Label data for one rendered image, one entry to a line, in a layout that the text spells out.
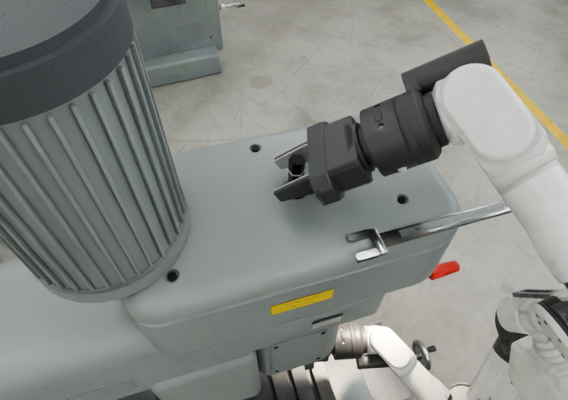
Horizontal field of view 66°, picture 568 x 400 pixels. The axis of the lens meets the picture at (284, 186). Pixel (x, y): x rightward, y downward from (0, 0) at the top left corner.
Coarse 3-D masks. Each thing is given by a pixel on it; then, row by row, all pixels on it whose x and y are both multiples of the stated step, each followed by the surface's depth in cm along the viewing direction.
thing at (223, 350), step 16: (352, 304) 69; (368, 304) 71; (304, 320) 68; (320, 320) 69; (336, 320) 72; (352, 320) 74; (256, 336) 67; (272, 336) 69; (288, 336) 71; (192, 352) 64; (208, 352) 66; (224, 352) 68; (240, 352) 70
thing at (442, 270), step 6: (444, 264) 74; (450, 264) 74; (456, 264) 74; (438, 270) 73; (444, 270) 73; (450, 270) 73; (456, 270) 74; (432, 276) 73; (438, 276) 73; (444, 276) 74
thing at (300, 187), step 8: (304, 176) 55; (288, 184) 56; (296, 184) 55; (304, 184) 55; (280, 192) 57; (288, 192) 56; (296, 192) 56; (304, 192) 56; (312, 192) 55; (280, 200) 58
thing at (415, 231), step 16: (480, 208) 58; (496, 208) 58; (416, 224) 57; (432, 224) 56; (448, 224) 56; (464, 224) 57; (352, 240) 55; (384, 240) 55; (400, 240) 55; (368, 256) 54
